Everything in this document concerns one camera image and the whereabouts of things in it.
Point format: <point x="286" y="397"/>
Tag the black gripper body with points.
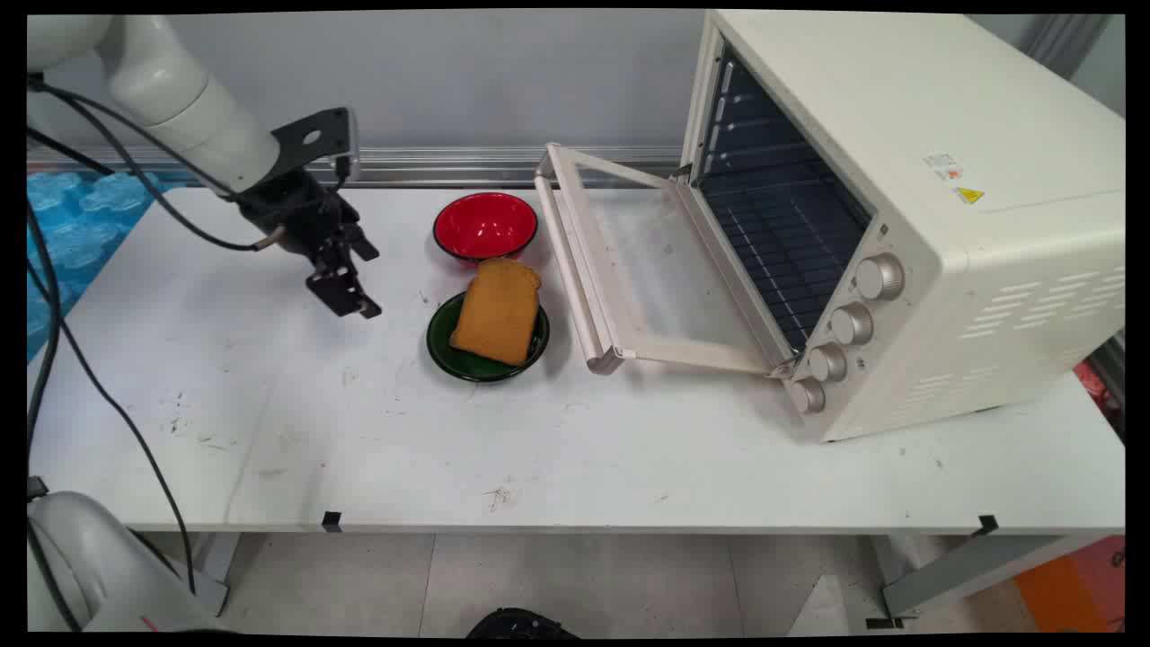
<point x="301" y="211"/>

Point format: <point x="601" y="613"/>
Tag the black round object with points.
<point x="521" y="624"/>

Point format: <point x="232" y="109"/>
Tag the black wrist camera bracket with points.
<point x="310" y="137"/>

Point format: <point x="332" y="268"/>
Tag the silver oven knob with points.
<point x="853" y="323"/>
<point x="808" y="395"/>
<point x="828" y="362"/>
<point x="880" y="276"/>

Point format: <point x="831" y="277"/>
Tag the aluminium wall rail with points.
<point x="431" y="166"/>

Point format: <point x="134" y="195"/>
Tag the white label sticker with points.
<point x="943" y="166"/>

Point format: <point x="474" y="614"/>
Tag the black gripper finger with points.
<point x="341" y="289"/>
<point x="363" y="244"/>

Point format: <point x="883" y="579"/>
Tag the black tape piece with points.
<point x="988" y="525"/>
<point x="331" y="521"/>

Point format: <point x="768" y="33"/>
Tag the grey table leg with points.
<point x="970" y="571"/>
<point x="216" y="575"/>

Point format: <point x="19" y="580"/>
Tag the cream glass oven door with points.
<point x="575" y="261"/>

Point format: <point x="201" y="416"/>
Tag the orange box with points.
<point x="1078" y="589"/>

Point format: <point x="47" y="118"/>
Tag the red bowl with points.
<point x="485" y="225"/>

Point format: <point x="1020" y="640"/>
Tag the red object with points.
<point x="1096" y="391"/>

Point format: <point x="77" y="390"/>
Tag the brown toast bread slice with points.
<point x="497" y="310"/>

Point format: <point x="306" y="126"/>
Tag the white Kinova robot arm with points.
<point x="180" y="99"/>

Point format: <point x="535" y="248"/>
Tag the cream toaster oven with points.
<point x="988" y="270"/>

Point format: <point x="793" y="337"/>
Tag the dark green plate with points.
<point x="467" y="361"/>

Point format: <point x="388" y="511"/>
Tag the yellow warning sticker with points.
<point x="969" y="195"/>

